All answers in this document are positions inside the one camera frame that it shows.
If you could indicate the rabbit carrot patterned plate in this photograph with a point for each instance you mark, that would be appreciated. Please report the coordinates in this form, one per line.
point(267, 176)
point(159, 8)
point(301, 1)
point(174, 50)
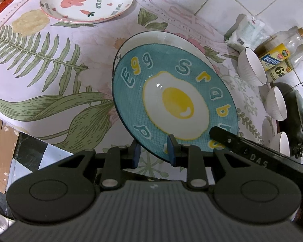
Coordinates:
point(84, 11)

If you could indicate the black pot with glass lid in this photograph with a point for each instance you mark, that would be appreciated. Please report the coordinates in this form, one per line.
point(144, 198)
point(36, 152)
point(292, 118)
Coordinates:
point(293, 125)

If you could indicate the cooking wine bottle orange cap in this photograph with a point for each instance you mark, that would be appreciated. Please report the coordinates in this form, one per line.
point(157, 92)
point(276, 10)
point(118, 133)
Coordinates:
point(279, 47)

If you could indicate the vinegar bottle yellow cap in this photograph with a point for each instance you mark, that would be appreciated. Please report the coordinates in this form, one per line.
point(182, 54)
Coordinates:
point(286, 66)

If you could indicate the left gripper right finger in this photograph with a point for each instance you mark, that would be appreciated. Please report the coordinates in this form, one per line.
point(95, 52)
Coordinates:
point(189, 157)

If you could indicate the white bowl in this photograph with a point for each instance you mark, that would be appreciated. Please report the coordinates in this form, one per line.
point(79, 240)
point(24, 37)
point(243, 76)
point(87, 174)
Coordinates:
point(250, 68)
point(275, 104)
point(280, 144)

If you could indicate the teal fried egg plate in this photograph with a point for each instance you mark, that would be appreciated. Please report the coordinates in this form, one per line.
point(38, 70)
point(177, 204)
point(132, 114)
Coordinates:
point(160, 90)

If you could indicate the white salt bag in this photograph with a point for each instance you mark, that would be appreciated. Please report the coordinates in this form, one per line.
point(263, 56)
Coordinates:
point(247, 32)

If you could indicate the floral table cloth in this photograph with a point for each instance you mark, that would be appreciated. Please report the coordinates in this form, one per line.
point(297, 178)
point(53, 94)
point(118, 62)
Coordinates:
point(55, 78)

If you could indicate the white plate black rim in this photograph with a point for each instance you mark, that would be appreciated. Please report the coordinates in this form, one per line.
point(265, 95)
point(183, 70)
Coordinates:
point(159, 37)

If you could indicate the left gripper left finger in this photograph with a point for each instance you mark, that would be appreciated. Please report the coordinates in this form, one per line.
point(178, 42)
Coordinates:
point(117, 159)

